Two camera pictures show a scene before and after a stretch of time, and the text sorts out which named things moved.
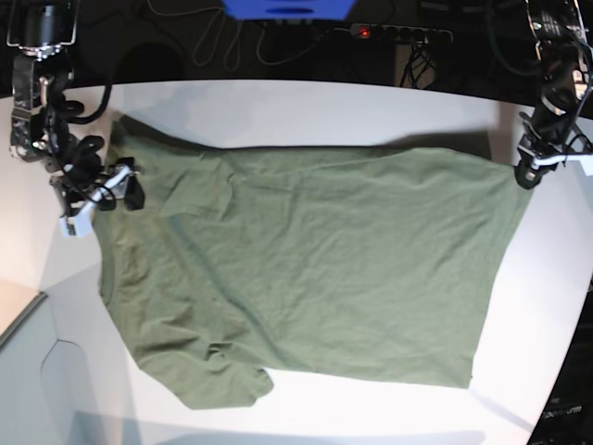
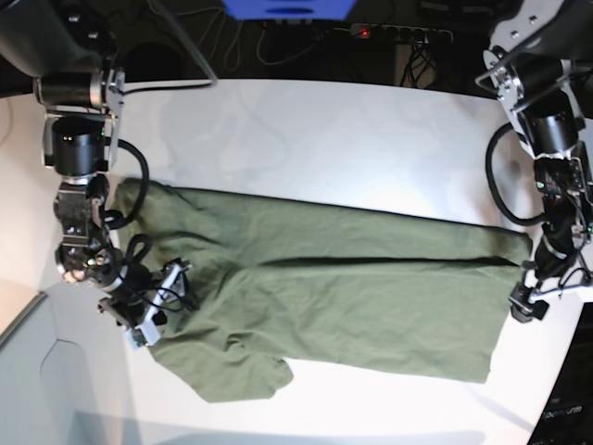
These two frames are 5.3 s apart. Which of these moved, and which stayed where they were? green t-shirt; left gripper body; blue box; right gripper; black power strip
Moved: right gripper; left gripper body; green t-shirt
Stayed: blue box; black power strip
